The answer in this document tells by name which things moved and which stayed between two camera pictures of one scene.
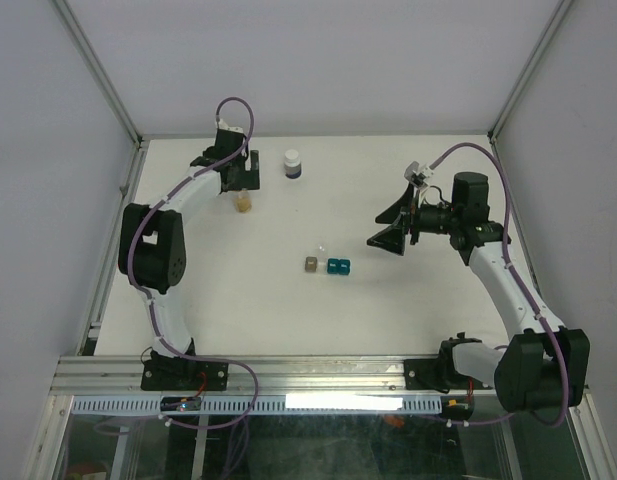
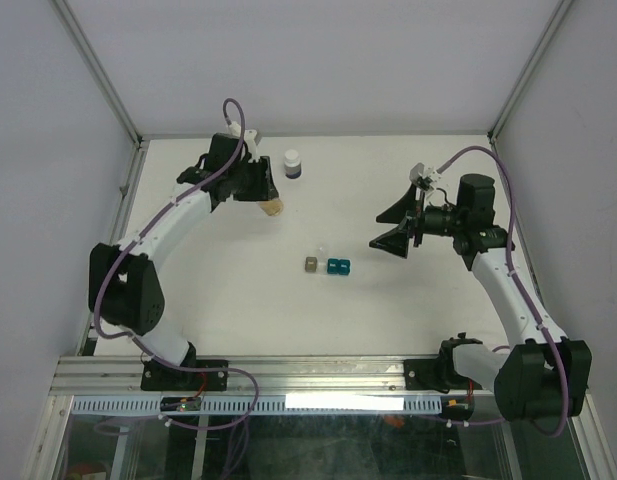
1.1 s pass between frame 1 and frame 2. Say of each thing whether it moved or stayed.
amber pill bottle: moved
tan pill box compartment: stayed
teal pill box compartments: stayed
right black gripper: stayed
